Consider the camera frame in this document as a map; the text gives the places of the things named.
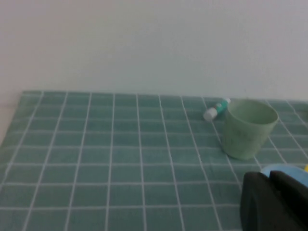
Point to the pale green plastic cup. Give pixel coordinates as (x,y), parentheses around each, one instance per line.
(243,139)

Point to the yellow foam cube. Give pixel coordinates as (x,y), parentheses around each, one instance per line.
(306,168)

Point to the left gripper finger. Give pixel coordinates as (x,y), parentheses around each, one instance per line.
(269,207)

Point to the green checked tablecloth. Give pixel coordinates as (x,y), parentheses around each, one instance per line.
(96,156)

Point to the light blue plastic cup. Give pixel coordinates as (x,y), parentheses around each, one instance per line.
(288,170)

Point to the green and white tube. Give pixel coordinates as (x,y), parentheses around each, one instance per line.
(217,108)

